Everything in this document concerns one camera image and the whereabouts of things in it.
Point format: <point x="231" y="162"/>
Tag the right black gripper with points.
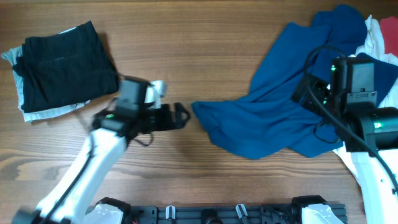
<point x="306" y="94"/>

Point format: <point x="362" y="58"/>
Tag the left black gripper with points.
<point x="170" y="115"/>

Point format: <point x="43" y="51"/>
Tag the blue t-shirt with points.
<point x="266" y="120"/>

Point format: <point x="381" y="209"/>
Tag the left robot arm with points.
<point x="137" y="110"/>

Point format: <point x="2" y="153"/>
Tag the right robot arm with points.
<point x="349" y="103"/>

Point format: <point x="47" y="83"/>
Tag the white shirt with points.
<point x="375" y="48"/>

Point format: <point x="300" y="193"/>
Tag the red garment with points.
<point x="390" y="34"/>

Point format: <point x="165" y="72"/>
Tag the folded black garment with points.
<point x="65" y="69"/>

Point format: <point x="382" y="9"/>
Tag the folded light grey garment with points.
<point x="11" y="56"/>

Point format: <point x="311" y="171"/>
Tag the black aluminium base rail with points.
<point x="264" y="214"/>

